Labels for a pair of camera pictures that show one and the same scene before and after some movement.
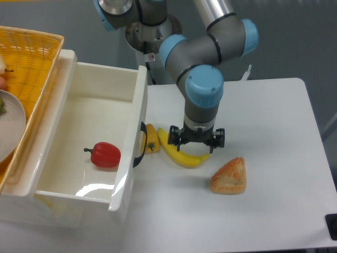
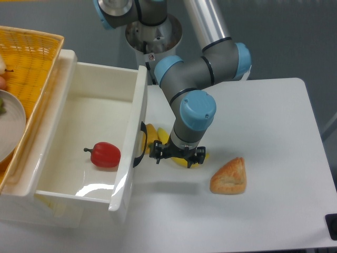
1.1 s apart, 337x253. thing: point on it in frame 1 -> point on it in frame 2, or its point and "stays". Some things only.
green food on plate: (2, 109) stays
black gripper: (189, 136) -> (158, 151)
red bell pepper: (105, 154) stays
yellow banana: (180, 157) stays
